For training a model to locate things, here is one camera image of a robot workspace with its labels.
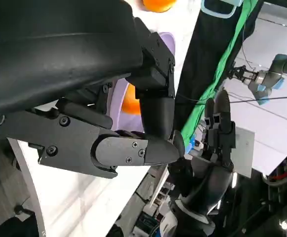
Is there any white panel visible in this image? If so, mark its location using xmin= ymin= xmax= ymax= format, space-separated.
xmin=232 ymin=126 xmax=255 ymax=179

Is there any lilac plate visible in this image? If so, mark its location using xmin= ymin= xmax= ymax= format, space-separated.
xmin=110 ymin=31 xmax=177 ymax=134

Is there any thin black workshop cable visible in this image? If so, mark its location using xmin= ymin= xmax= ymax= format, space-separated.
xmin=228 ymin=95 xmax=287 ymax=104

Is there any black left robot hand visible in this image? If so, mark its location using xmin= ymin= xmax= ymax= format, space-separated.
xmin=0 ymin=0 xmax=181 ymax=180

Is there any black cloth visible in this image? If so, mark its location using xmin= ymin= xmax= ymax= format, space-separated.
xmin=175 ymin=6 xmax=259 ymax=133

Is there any orange and white bread roll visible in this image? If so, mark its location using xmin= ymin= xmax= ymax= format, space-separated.
xmin=143 ymin=0 xmax=178 ymax=13
xmin=121 ymin=83 xmax=142 ymax=116

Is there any pale green mug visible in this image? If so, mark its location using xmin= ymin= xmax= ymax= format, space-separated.
xmin=200 ymin=0 xmax=244 ymax=19

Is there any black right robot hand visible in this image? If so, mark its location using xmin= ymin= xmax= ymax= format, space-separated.
xmin=169 ymin=90 xmax=236 ymax=216

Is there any green cloth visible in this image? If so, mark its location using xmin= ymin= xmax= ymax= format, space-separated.
xmin=180 ymin=0 xmax=266 ymax=149

